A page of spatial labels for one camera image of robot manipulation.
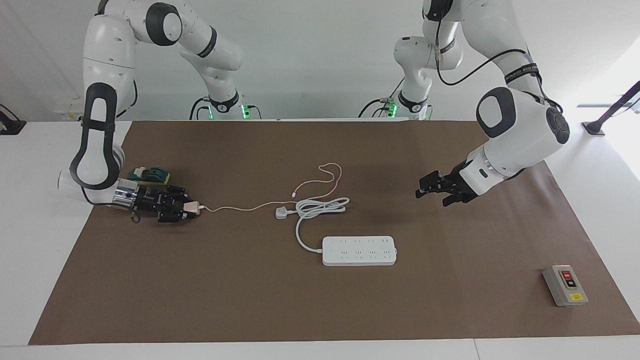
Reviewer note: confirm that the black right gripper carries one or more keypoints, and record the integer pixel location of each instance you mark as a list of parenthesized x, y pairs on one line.
[(150, 202)]

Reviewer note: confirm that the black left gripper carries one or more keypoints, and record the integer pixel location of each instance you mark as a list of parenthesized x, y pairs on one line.
[(457, 182)]

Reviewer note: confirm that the pink charger plug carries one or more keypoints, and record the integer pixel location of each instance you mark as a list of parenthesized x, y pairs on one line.
[(194, 208)]

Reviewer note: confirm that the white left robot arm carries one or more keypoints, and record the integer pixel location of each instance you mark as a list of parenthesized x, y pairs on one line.
[(525, 130)]

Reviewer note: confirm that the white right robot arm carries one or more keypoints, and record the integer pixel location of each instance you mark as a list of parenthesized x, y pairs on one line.
[(107, 55)]

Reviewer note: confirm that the white power strip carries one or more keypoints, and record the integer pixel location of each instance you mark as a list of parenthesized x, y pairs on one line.
[(359, 251)]

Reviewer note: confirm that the brown table mat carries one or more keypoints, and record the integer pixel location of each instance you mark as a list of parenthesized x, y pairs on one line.
[(320, 310)]

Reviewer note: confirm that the black clamp stand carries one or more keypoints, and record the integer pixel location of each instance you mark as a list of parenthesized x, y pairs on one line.
[(617, 102)]

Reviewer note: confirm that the green knife switch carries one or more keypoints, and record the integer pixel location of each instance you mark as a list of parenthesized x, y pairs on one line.
[(155, 175)]

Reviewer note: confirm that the yellow wall label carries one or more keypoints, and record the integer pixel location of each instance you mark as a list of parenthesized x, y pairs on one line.
[(65, 116)]

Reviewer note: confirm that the grey on-off switch box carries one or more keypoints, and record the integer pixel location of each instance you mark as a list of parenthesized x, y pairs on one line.
[(565, 286)]

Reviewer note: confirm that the black desk bracket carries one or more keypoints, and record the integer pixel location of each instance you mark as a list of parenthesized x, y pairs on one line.
[(11, 125)]

